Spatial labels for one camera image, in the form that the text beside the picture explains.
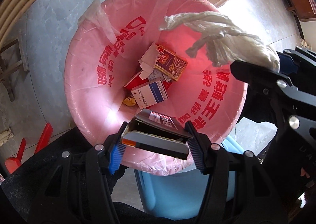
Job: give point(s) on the pink lined trash bin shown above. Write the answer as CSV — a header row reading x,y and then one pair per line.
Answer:
x,y
119,60

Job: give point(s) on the light blue cartoon box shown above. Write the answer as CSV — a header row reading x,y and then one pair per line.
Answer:
x,y
158,74

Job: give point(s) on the maroon patterned box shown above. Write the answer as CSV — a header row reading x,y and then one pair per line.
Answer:
x,y
164,60

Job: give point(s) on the light blue plastic stool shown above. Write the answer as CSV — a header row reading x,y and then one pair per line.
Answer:
x,y
175,197

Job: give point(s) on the dark cigarette box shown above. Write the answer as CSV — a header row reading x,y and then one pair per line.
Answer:
x,y
157,133

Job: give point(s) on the white tissue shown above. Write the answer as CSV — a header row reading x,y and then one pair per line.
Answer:
x,y
224,41

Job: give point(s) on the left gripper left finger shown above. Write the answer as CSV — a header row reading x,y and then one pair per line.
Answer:
x,y
79,187

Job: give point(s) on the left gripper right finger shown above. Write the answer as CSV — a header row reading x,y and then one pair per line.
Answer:
x,y
232,180

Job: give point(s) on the blue white medicine box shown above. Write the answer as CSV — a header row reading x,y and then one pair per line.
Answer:
x,y
150,93

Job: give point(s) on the yellow snack wrapper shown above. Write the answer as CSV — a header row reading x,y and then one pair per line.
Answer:
x,y
129,101

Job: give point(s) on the red paper cup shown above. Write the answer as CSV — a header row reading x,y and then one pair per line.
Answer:
x,y
137,81

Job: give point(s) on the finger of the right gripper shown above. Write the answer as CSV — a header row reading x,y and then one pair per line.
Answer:
x,y
269,75
298,63

